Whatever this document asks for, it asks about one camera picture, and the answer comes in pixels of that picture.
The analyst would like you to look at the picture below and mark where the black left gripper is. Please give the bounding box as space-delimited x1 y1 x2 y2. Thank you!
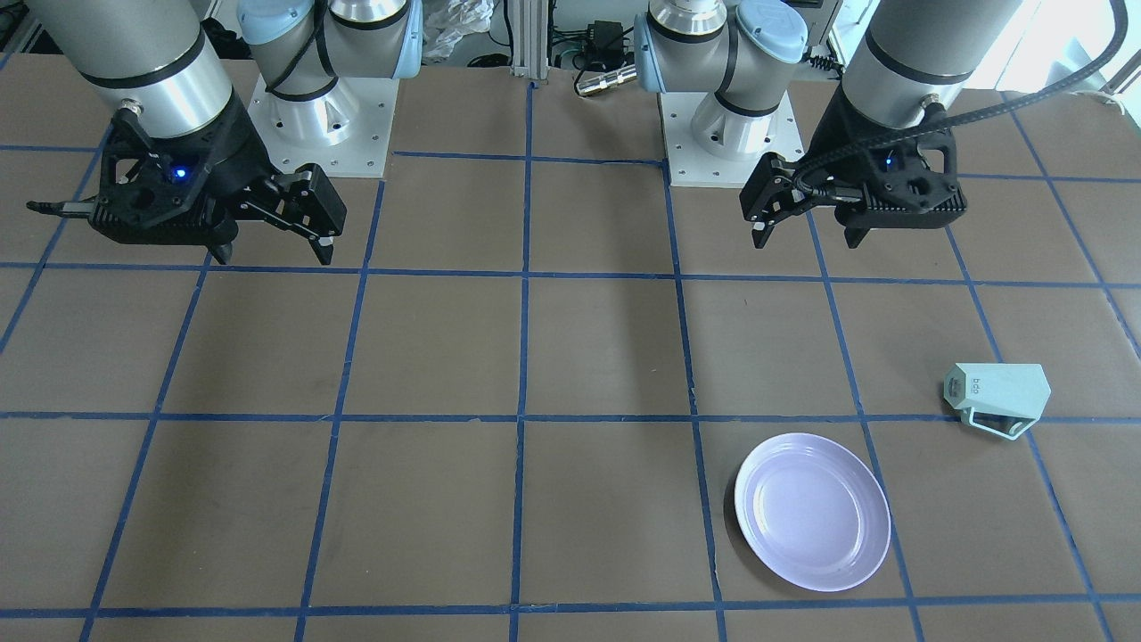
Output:
739 88 968 251

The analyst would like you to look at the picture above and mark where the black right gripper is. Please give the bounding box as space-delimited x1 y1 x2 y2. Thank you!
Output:
88 94 348 267

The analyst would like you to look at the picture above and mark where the mint green hexagonal cup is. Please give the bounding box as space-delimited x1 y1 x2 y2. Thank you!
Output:
944 363 1052 441

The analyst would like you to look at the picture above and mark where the lavender plate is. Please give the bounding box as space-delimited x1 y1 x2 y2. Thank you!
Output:
731 433 891 593

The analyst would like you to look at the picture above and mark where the silver metal cylinder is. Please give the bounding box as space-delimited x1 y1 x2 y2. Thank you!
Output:
574 64 638 98

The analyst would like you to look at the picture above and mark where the black power adapter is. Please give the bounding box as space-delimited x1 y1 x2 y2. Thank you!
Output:
586 21 624 56

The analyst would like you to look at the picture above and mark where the black braided cable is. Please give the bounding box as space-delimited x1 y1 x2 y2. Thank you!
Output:
790 0 1128 200

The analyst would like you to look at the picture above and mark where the aluminium frame post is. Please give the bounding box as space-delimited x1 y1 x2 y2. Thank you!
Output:
503 1 551 84

